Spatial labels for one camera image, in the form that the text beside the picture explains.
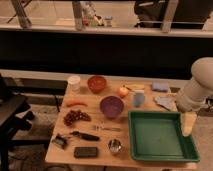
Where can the yellow banana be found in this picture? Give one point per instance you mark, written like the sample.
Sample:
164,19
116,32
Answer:
135,86

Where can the dark bench rail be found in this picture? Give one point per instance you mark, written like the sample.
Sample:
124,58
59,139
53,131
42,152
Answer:
39,91

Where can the white plastic cup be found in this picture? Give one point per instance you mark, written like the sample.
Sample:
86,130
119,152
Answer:
74,82

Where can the purple bowl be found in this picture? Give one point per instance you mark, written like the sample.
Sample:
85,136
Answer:
111,106

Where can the green plastic tray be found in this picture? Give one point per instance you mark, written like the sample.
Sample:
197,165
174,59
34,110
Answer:
157,137

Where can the grey blue cloth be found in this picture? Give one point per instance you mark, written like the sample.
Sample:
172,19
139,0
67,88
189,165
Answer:
165,102

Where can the red bowl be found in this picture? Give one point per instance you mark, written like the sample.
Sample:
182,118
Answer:
96,83

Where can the small metal cup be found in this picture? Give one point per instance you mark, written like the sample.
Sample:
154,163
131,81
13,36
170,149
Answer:
114,146

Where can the light blue cup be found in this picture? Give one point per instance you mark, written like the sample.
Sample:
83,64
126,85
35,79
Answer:
138,98

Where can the orange apple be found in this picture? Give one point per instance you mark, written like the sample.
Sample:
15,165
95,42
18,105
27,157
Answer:
123,92

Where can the blue sponge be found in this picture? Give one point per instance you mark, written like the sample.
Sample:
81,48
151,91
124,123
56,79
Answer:
160,87

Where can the black handled peeler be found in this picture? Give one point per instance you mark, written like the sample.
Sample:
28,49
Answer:
85,136

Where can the orange carrot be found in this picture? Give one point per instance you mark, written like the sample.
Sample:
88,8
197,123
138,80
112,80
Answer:
71,103

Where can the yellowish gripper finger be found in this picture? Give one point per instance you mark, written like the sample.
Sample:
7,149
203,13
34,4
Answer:
188,120

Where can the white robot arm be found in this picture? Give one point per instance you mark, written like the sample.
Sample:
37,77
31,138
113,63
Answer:
192,96

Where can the bunch of red grapes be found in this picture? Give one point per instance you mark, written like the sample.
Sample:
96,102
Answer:
73,116

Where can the black eraser block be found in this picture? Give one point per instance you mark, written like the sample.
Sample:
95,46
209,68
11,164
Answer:
85,152

